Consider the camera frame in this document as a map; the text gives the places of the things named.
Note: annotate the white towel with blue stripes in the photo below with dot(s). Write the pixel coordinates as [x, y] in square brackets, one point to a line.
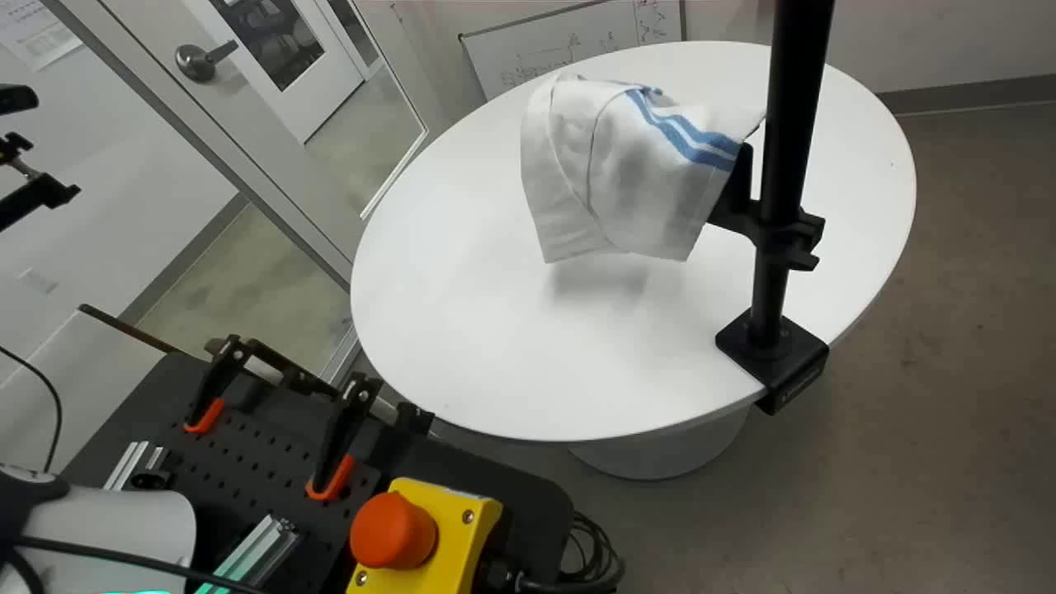
[615, 166]

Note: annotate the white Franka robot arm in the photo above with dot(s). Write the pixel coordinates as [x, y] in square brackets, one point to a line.
[119, 522]

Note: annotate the yellow emergency stop red button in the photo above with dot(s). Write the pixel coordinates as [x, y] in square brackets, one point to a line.
[467, 529]

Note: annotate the leaning whiteboard with scribbles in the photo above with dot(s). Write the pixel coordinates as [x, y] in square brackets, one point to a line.
[548, 44]

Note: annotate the white door with window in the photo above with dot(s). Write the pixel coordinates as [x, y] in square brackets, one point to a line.
[318, 99]

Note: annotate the black perforated mounting board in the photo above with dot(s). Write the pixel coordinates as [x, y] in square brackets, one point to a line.
[274, 464]

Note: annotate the silver aluminium extrusion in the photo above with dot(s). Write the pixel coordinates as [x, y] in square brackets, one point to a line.
[256, 549]
[136, 464]

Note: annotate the dark flat metal bar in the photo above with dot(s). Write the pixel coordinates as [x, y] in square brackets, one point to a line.
[135, 328]

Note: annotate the grey door frame post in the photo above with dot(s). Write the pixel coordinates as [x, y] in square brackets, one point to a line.
[219, 143]

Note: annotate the black camera stand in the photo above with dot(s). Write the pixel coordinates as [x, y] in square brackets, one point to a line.
[39, 194]

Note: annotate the white paper sheet on wall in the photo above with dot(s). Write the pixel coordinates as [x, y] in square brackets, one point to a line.
[36, 27]

